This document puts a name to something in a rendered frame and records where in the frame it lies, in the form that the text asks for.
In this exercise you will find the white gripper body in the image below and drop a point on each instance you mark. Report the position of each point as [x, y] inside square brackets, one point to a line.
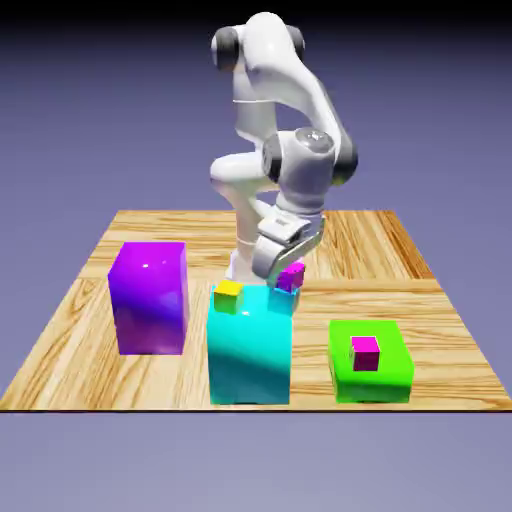
[266, 262]

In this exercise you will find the small magenta cube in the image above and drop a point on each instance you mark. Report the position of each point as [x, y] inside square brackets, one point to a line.
[291, 276]
[365, 353]

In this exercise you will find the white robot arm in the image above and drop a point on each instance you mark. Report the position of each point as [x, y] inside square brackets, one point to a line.
[280, 80]

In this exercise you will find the small cyan cube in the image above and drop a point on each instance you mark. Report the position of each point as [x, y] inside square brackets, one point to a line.
[282, 302]

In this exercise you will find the small yellow cube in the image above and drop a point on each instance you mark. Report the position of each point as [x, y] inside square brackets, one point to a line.
[228, 296]

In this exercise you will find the large cyan box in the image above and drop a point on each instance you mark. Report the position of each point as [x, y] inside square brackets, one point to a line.
[248, 352]

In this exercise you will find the large purple box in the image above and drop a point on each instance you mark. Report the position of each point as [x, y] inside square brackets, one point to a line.
[148, 300]

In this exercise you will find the large green box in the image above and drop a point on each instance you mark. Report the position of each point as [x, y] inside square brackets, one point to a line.
[372, 384]

